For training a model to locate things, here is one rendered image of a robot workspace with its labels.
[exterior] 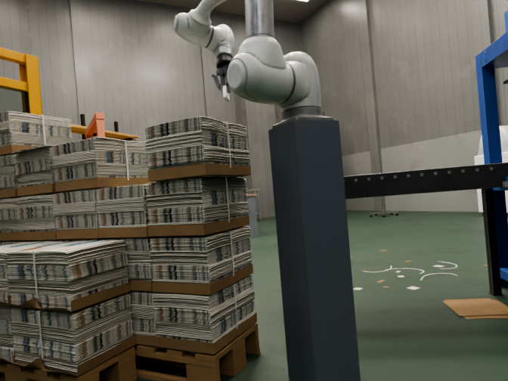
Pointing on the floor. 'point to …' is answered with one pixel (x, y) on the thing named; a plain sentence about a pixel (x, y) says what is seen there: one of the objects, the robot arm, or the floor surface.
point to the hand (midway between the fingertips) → (226, 93)
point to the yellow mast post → (29, 74)
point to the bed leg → (491, 242)
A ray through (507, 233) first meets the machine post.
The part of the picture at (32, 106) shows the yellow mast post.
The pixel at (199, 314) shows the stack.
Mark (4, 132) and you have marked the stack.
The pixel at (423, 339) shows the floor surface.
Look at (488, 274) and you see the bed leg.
